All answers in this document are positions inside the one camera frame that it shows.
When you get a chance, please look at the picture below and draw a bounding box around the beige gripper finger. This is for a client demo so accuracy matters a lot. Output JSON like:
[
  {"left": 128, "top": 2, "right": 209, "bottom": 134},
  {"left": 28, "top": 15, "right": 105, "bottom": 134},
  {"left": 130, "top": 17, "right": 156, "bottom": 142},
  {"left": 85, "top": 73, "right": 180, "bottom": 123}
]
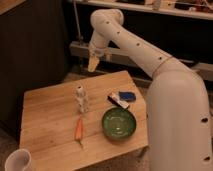
[{"left": 88, "top": 56, "right": 99, "bottom": 72}]

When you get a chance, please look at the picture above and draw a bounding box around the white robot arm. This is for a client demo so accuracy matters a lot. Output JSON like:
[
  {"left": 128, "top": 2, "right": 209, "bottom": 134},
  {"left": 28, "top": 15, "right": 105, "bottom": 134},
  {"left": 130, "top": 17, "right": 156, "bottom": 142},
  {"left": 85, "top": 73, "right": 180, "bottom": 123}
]
[{"left": 88, "top": 9, "right": 213, "bottom": 171}]

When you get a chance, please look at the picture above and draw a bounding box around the white plastic bottle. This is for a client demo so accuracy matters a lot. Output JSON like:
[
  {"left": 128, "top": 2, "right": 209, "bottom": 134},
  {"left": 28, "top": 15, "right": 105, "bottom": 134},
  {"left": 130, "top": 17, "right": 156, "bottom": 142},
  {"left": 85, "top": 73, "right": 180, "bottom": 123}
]
[{"left": 76, "top": 86, "right": 88, "bottom": 113}]

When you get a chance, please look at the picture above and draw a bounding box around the blue sponge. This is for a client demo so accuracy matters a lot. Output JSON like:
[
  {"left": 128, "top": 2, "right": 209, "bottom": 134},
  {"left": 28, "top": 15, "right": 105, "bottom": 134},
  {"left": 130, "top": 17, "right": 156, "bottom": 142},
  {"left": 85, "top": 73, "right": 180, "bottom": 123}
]
[{"left": 119, "top": 92, "right": 136, "bottom": 102}]

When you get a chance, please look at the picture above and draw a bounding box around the green ceramic bowl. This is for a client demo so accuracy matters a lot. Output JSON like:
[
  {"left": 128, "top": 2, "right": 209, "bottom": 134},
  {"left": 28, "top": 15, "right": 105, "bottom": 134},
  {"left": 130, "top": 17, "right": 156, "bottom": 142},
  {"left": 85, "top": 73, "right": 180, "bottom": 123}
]
[{"left": 101, "top": 107, "right": 137, "bottom": 141}]

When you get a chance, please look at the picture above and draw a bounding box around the white shelf board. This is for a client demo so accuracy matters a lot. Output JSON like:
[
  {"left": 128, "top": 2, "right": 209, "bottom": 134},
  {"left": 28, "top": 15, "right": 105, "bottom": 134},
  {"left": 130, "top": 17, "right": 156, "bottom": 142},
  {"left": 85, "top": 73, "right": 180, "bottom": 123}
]
[{"left": 67, "top": 0, "right": 213, "bottom": 21}]

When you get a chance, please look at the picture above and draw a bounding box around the wooden table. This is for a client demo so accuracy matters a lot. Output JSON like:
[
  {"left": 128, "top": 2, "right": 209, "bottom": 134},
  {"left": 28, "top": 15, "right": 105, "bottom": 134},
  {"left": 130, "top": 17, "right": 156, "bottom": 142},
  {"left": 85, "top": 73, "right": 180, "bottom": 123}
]
[{"left": 20, "top": 71, "right": 148, "bottom": 171}]

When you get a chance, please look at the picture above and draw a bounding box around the orange carrot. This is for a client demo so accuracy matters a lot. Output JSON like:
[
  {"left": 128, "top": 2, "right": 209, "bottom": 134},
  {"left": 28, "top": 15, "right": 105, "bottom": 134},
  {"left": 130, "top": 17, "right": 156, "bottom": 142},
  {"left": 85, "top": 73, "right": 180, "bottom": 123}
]
[{"left": 74, "top": 117, "right": 83, "bottom": 145}]

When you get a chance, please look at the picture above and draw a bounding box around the white cup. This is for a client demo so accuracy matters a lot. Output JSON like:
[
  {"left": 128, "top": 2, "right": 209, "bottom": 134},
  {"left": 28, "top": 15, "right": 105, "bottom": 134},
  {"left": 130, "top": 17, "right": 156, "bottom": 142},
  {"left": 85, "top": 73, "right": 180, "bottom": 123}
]
[{"left": 4, "top": 149, "right": 34, "bottom": 171}]

